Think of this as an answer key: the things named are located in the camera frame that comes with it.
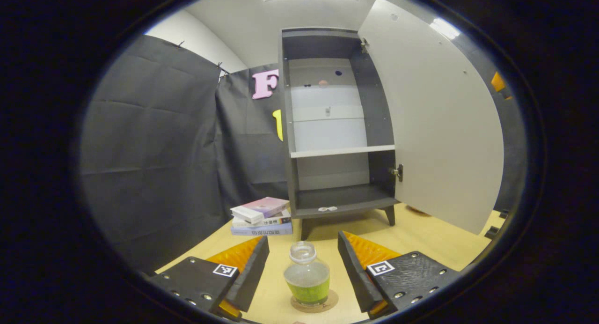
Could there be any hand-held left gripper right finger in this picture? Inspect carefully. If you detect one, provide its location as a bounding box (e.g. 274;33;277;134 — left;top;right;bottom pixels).
337;230;464;320

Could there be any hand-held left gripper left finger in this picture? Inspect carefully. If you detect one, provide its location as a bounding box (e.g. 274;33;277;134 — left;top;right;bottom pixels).
151;236;270;321

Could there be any clear bottle green liquid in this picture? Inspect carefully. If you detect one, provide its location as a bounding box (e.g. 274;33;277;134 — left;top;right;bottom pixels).
284;241;330;307

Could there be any round cork coaster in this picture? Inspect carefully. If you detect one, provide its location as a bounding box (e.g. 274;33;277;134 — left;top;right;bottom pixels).
290;289;339;314

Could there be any light grey cabinet door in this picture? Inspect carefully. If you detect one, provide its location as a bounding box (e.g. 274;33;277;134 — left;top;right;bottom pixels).
358;0;504;235

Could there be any dark grey cabinet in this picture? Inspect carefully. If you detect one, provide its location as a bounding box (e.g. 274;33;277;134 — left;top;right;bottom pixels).
280;27;401;241

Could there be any white cabinet shelf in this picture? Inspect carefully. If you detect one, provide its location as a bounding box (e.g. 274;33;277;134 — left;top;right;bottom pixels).
290;145;396;159

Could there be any blue book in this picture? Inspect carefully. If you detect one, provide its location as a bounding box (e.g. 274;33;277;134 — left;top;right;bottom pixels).
231;221;293;236

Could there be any white book striped spine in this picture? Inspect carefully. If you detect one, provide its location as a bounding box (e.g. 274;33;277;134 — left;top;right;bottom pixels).
233;210;292;228

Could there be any ceiling light panel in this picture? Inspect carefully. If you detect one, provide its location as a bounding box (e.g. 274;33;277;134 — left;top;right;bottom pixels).
430;17;461;40

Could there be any black backdrop cloth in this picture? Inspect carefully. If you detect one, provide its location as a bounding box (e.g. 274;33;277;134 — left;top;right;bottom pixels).
80;34;527;273

